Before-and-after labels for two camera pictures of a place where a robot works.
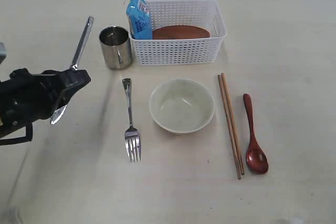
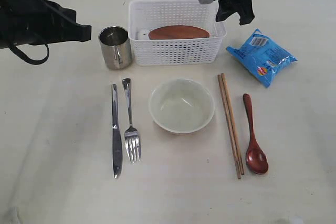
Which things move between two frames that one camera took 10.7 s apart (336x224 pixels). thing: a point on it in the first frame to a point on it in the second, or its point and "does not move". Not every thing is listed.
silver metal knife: (74, 65) to (117, 144)
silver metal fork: (132, 137) does not move
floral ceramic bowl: (181, 105) does not move
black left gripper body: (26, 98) to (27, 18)
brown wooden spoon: (256, 158) does not move
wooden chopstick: (236, 160) does not move
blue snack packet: (139, 18) to (262, 55)
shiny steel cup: (116, 46) does not move
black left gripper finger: (54, 81) to (65, 28)
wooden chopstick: (234, 132) does not move
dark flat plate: (174, 32) does not move
